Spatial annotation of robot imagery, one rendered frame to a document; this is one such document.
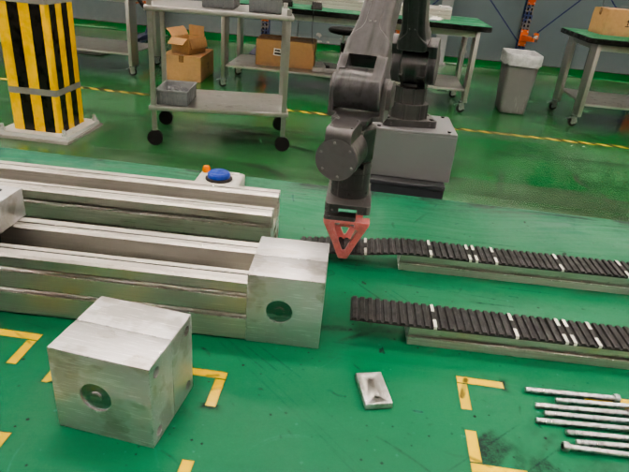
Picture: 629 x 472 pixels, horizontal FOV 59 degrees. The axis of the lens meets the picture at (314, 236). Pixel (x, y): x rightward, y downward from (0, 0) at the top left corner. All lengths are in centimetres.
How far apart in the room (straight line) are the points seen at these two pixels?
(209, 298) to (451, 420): 30
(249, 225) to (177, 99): 299
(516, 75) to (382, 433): 526
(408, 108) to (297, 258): 65
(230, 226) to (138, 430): 37
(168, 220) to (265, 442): 40
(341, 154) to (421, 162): 55
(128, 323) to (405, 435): 30
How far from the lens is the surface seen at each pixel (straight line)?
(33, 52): 398
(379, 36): 81
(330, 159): 73
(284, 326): 68
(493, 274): 91
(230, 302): 67
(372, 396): 63
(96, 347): 55
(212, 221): 84
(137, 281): 71
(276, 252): 69
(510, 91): 576
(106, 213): 89
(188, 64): 579
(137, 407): 55
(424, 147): 125
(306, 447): 58
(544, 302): 89
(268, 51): 565
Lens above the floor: 121
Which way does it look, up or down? 27 degrees down
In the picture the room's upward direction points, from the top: 5 degrees clockwise
